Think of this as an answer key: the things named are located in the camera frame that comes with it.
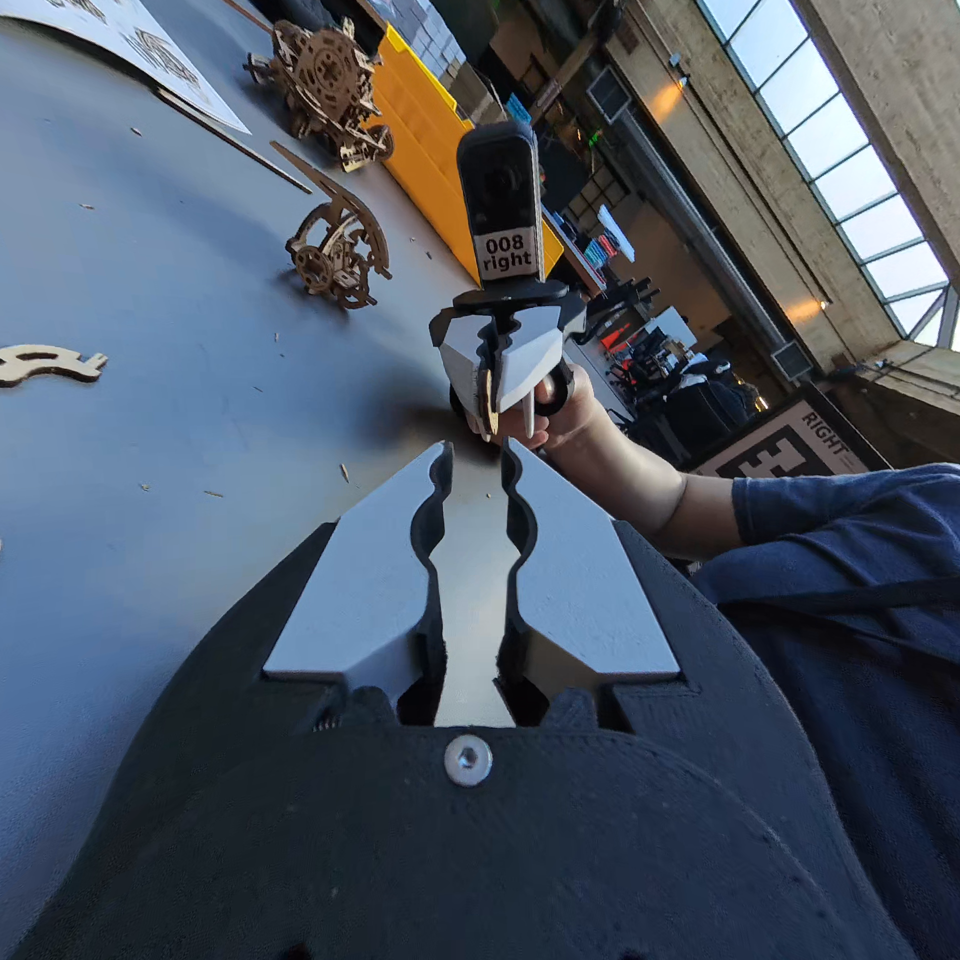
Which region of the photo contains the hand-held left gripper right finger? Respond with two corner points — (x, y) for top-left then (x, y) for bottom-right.
(493, 437), (682, 727)

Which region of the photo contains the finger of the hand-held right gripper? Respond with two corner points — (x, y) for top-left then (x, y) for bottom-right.
(438, 321), (494, 441)
(493, 321), (565, 445)

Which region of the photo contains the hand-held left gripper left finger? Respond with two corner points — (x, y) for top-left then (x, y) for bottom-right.
(262, 439), (457, 727)

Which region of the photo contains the person's right forearm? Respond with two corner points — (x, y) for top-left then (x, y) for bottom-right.
(541, 423), (744, 562)

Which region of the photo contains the large wooden gear model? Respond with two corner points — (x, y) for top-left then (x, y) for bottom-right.
(242, 17), (396, 174)

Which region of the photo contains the curved wooden model part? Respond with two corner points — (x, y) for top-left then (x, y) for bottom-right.
(0, 344), (109, 390)

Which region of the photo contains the person's right hand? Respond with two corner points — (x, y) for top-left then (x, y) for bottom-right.
(465, 363), (605, 453)

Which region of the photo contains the small wooden gear assembly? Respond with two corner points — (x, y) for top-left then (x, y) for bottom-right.
(268, 141), (393, 311)

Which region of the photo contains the yellow plastic bin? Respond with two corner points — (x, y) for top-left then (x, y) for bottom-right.
(363, 24), (565, 286)

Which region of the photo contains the black and white sign board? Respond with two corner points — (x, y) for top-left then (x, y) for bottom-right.
(690, 384), (894, 481)

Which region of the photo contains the stack of small pale boxes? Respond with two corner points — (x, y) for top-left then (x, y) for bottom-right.
(408, 0), (470, 76)

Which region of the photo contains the thin wooden stick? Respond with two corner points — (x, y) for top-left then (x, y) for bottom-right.
(156, 87), (314, 196)

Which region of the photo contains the printed instruction booklet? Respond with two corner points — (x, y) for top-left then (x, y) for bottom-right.
(0, 0), (252, 136)

